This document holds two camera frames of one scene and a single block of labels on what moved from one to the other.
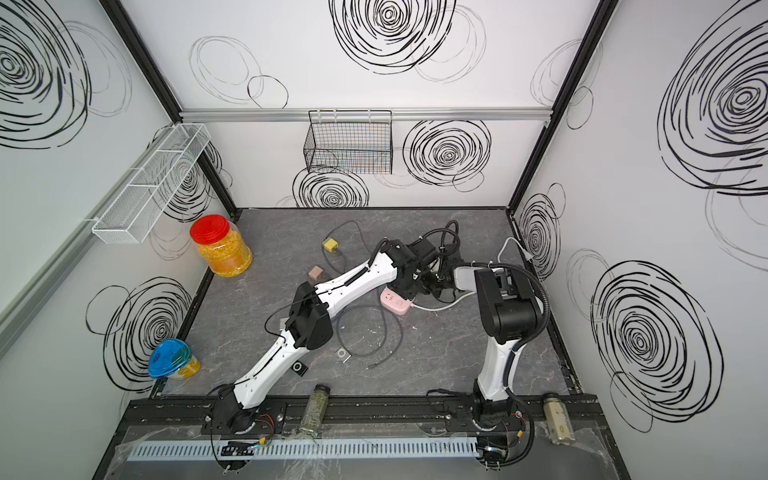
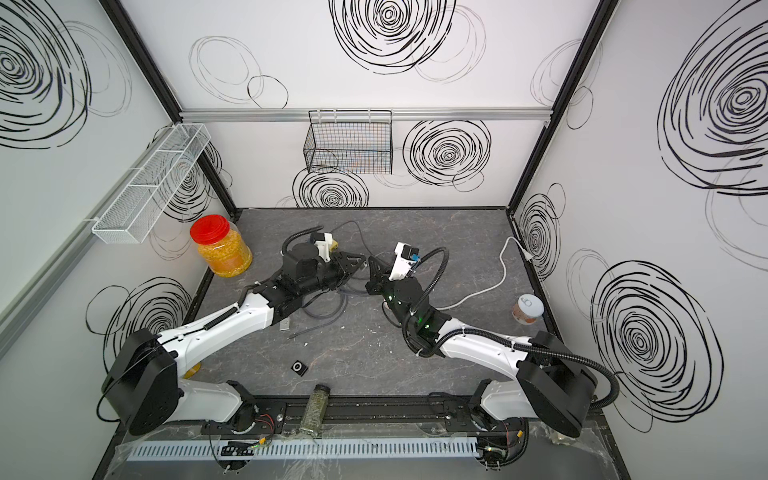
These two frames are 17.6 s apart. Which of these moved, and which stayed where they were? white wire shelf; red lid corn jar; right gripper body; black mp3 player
Moved: right gripper body
Stayed: red lid corn jar; white wire shelf; black mp3 player
